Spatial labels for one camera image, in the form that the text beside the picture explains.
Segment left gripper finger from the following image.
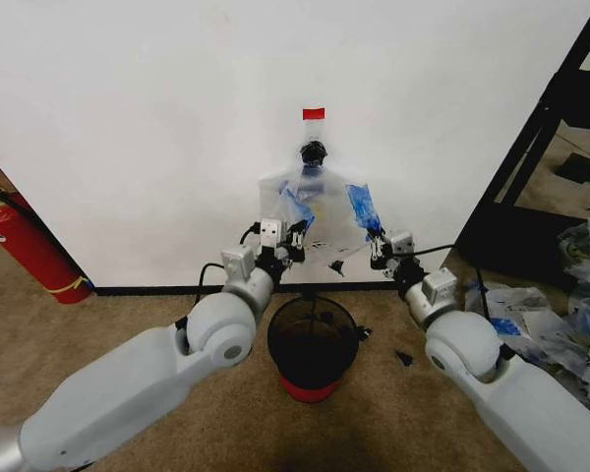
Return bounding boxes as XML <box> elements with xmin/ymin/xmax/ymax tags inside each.
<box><xmin>283</xmin><ymin>218</ymin><xmax>317</xmax><ymax>247</ymax></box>
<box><xmin>289</xmin><ymin>234</ymin><xmax>308</xmax><ymax>265</ymax></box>

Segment clear garbage bag blue handles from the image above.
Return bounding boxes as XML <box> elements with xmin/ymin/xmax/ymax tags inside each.
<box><xmin>257</xmin><ymin>164</ymin><xmax>385</xmax><ymax>270</ymax></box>

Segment black mesh bin red base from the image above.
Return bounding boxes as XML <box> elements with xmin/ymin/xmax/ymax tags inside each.
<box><xmin>265</xmin><ymin>293</ymin><xmax>362</xmax><ymax>406</ymax></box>

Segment crumpled clear bag blue print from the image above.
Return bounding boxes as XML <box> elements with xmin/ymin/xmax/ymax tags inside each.
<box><xmin>463</xmin><ymin>278</ymin><xmax>590</xmax><ymax>376</ymax></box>

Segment crumpled bag green yellow print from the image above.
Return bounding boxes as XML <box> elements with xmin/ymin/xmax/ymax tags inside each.
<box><xmin>557</xmin><ymin>217</ymin><xmax>590</xmax><ymax>284</ymax></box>

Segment black power adapter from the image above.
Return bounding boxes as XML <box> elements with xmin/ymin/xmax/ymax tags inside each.
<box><xmin>556</xmin><ymin>152</ymin><xmax>590</xmax><ymax>185</ymax></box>

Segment red fire extinguisher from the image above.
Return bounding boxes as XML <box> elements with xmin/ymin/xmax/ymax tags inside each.
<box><xmin>0</xmin><ymin>178</ymin><xmax>94</xmax><ymax>306</ymax></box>

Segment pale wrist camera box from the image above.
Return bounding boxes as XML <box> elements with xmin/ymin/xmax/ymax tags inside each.
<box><xmin>389</xmin><ymin>230</ymin><xmax>417</xmax><ymax>257</ymax></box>
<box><xmin>259</xmin><ymin>216</ymin><xmax>283</xmax><ymax>250</ymax></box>

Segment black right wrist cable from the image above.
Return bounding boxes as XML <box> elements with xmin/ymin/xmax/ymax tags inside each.
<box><xmin>412</xmin><ymin>243</ymin><xmax>493</xmax><ymax>319</ymax></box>

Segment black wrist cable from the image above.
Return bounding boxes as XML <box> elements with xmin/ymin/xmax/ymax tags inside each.
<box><xmin>195</xmin><ymin>222</ymin><xmax>263</xmax><ymax>307</ymax></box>
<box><xmin>412</xmin><ymin>243</ymin><xmax>493</xmax><ymax>319</ymax></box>

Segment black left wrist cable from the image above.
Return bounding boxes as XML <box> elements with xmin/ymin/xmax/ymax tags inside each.
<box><xmin>195</xmin><ymin>222</ymin><xmax>263</xmax><ymax>307</ymax></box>

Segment black wall hook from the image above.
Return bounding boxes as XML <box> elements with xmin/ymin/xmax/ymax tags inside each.
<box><xmin>298</xmin><ymin>139</ymin><xmax>328</xmax><ymax>169</ymax></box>

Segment black metal shelf frame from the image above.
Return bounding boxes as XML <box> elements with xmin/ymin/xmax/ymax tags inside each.
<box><xmin>453</xmin><ymin>0</ymin><xmax>590</xmax><ymax>292</ymax></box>

